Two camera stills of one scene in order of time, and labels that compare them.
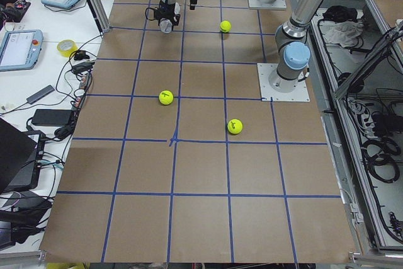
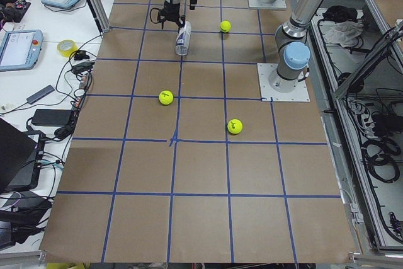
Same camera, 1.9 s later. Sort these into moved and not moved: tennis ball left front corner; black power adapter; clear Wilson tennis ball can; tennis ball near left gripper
Moved: clear Wilson tennis ball can
Not moved: tennis ball left front corner; black power adapter; tennis ball near left gripper
